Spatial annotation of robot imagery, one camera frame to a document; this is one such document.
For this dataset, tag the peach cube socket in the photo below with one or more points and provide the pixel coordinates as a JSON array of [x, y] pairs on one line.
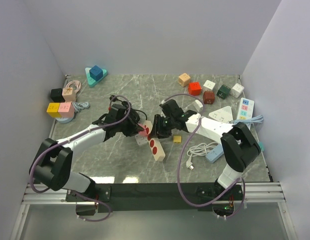
[[184, 79]]

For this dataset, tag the black base bar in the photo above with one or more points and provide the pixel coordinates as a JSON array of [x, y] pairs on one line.
[[154, 196]]

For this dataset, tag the blue cube socket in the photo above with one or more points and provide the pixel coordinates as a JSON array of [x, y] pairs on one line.
[[96, 73]]

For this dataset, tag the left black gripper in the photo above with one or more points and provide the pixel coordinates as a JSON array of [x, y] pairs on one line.
[[134, 128]]

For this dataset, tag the beige power strip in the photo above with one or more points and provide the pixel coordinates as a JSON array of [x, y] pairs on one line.
[[154, 143]]

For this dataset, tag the teal triangular power strip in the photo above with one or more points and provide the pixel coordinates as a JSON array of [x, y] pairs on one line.
[[91, 82]]

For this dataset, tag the white cube socket right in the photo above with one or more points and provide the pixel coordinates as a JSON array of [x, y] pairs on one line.
[[237, 90]]

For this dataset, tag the yellow cube socket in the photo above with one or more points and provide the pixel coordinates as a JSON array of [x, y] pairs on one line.
[[53, 109]]

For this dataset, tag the white triangular power strip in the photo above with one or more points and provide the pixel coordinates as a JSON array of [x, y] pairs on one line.
[[223, 115]]

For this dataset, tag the beige cube socket left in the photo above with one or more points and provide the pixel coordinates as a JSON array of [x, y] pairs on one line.
[[69, 94]]

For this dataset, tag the light blue power strip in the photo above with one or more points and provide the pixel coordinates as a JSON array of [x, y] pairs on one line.
[[217, 151]]

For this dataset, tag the pink plug adapter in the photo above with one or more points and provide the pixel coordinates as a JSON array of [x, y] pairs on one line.
[[143, 133]]

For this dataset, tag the light blue round socket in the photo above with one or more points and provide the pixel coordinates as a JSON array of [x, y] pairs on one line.
[[78, 107]]

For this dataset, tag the dark red cube socket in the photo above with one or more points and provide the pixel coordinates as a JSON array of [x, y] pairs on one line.
[[208, 97]]

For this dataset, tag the black cube socket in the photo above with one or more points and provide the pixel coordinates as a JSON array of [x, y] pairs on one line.
[[56, 95]]

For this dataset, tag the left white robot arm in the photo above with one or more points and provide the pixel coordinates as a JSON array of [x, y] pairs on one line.
[[53, 161]]

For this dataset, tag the white plug adapter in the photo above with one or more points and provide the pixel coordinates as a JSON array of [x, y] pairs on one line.
[[198, 106], [141, 140]]

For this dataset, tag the dark green cube socket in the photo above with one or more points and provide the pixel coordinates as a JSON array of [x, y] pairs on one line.
[[223, 92]]

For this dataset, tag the white cube socket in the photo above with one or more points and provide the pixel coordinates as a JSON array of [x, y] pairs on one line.
[[237, 90], [208, 86]]

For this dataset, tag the yellow plug adapter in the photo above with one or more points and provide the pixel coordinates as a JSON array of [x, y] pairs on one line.
[[177, 139]]

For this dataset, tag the pink cube socket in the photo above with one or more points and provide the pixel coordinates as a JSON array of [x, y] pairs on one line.
[[66, 110]]

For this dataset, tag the white multicolour power strip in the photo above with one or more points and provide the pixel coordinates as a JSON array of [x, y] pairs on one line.
[[245, 109]]

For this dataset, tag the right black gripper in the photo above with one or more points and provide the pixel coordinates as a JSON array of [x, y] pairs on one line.
[[157, 129]]

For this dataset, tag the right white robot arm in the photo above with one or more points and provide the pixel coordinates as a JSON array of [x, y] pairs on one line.
[[239, 146]]

